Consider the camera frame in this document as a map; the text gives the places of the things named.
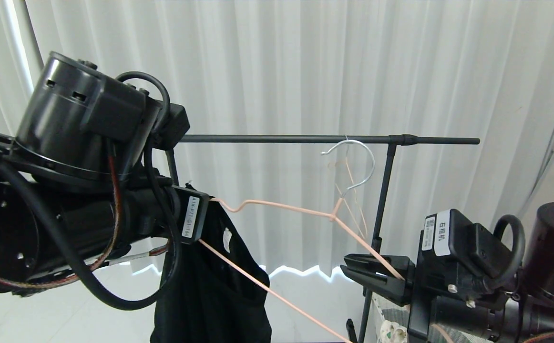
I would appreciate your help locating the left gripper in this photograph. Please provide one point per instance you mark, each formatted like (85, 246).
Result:
(81, 224)

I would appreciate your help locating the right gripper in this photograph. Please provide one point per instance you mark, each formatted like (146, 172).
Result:
(458, 319)

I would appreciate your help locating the pink clothes hanger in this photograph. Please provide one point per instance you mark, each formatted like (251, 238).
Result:
(335, 213)
(347, 164)

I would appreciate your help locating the black garment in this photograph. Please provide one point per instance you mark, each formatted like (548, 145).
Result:
(210, 295)

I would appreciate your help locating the white laundry basket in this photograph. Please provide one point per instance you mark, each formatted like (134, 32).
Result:
(394, 315)

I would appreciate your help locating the black clothes rack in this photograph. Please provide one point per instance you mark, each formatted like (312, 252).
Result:
(282, 139)

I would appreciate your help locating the cream printed garment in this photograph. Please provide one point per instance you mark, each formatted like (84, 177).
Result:
(391, 333)

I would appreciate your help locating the white curtain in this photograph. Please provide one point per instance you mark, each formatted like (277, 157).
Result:
(282, 62)

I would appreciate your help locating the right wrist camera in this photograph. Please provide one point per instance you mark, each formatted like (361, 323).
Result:
(467, 247)

